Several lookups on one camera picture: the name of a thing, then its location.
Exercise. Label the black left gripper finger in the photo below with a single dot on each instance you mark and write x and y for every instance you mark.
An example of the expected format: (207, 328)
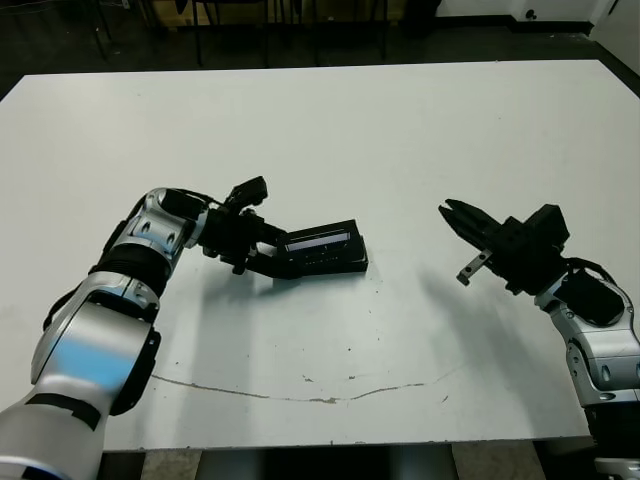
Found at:
(270, 265)
(272, 234)

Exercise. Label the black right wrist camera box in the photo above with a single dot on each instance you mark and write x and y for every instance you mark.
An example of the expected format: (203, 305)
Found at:
(550, 222)

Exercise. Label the black box lid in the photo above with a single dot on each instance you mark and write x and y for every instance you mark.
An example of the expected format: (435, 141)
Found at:
(325, 250)

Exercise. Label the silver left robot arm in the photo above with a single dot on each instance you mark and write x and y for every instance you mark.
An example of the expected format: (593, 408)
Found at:
(75, 350)

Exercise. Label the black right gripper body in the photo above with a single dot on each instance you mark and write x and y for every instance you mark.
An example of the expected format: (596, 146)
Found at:
(525, 260)

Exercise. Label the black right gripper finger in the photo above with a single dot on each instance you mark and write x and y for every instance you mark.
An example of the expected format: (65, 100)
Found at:
(472, 212)
(467, 230)

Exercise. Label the grey chair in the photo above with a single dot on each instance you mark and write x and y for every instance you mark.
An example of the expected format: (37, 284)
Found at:
(102, 45)

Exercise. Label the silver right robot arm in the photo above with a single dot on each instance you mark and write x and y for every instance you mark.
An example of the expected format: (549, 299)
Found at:
(600, 350)

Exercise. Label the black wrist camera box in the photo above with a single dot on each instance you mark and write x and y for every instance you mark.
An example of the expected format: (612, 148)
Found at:
(550, 222)
(250, 192)

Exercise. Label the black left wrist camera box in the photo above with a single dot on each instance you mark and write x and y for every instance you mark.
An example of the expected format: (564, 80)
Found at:
(250, 192)

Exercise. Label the black bin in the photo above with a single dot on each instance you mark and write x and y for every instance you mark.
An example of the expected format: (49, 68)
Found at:
(420, 17)

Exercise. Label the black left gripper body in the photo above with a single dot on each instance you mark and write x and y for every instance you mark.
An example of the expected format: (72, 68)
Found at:
(230, 235)

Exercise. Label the robot lower body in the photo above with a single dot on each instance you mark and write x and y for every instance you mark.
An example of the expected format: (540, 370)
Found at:
(325, 465)

